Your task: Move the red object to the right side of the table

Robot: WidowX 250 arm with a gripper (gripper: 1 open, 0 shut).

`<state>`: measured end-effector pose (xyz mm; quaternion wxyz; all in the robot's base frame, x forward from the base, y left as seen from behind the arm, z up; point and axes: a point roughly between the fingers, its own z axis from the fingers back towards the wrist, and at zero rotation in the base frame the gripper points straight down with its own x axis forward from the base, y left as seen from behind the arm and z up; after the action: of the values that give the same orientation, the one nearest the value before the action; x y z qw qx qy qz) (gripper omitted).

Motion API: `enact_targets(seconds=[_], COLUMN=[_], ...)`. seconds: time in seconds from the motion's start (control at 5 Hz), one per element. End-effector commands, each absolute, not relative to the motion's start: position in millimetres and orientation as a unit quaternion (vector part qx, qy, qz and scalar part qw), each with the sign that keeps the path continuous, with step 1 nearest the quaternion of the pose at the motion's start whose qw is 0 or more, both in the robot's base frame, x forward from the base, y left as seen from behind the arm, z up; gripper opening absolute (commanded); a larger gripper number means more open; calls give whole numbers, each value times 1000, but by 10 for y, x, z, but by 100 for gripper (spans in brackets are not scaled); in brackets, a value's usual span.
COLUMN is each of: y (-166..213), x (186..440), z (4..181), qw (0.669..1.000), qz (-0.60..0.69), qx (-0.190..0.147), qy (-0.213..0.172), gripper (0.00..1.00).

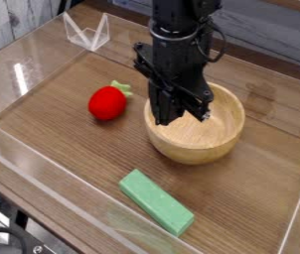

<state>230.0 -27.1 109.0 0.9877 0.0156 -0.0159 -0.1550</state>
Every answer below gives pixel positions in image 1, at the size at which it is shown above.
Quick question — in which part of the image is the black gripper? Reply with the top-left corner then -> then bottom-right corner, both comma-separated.
134,28 -> 214,126

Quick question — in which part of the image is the red plush strawberry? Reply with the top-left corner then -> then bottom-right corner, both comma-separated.
87,80 -> 133,121

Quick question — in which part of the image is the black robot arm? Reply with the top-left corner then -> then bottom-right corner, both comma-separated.
134,0 -> 222,126

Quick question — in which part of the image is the wooden bowl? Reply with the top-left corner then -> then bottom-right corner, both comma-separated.
143,82 -> 245,165

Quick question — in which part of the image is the green rectangular block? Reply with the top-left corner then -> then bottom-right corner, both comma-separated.
118,169 -> 196,236

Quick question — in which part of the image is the clear acrylic front barrier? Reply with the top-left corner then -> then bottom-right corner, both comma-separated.
0,129 -> 204,254

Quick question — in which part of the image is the clear acrylic corner bracket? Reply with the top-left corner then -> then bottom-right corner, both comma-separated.
63,13 -> 110,52

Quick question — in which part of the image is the black table leg bracket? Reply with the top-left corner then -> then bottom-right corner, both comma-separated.
10,208 -> 56,254

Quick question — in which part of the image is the black cable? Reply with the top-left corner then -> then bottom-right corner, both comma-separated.
0,226 -> 28,254

